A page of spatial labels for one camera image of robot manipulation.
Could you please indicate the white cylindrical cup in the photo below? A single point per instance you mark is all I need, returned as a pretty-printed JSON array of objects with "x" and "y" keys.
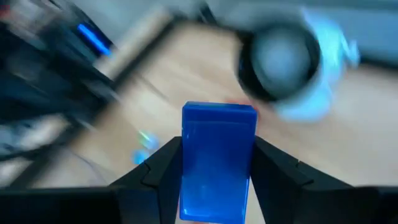
[{"x": 280, "y": 59}]

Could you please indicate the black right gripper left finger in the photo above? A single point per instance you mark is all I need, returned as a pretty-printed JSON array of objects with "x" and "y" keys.
[{"x": 93, "y": 205}]

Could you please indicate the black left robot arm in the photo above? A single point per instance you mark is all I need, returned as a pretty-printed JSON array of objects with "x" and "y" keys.
[{"x": 46, "y": 77}]

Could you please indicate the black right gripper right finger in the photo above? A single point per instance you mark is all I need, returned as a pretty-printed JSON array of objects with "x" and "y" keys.
[{"x": 311, "y": 202}]

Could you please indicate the blue box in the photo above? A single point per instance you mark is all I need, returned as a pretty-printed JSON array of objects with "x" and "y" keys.
[{"x": 217, "y": 161}]

